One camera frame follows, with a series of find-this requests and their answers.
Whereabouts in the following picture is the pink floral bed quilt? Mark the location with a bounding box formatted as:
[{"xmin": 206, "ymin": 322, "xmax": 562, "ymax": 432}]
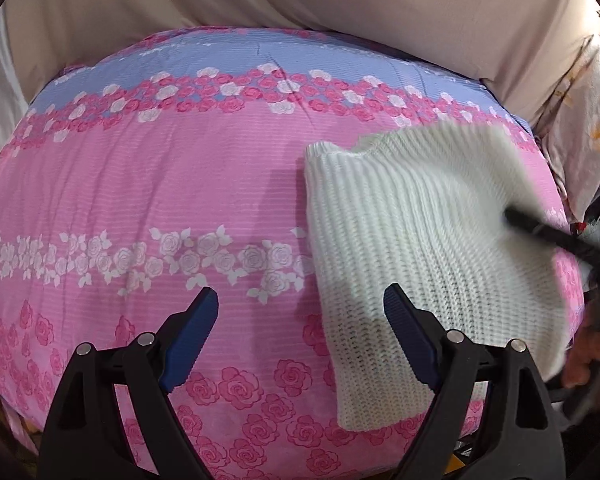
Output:
[{"xmin": 0, "ymin": 28, "xmax": 566, "ymax": 479}]

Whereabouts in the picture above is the white knit sweater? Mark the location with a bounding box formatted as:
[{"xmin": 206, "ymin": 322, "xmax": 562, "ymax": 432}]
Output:
[{"xmin": 304, "ymin": 122, "xmax": 569, "ymax": 431}]

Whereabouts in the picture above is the person's right hand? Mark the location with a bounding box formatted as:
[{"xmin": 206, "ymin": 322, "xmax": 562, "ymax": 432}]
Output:
[{"xmin": 562, "ymin": 315, "xmax": 600, "ymax": 388}]

